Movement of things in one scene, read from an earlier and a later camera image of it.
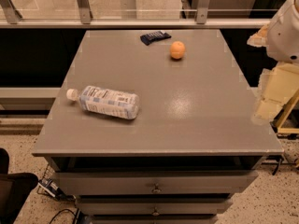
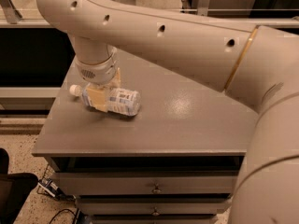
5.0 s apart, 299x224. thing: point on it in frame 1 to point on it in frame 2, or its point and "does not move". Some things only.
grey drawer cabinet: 155,126 does not move
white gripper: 284,37 to 97,73
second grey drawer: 153,206 does not move
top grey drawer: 154,183 does not move
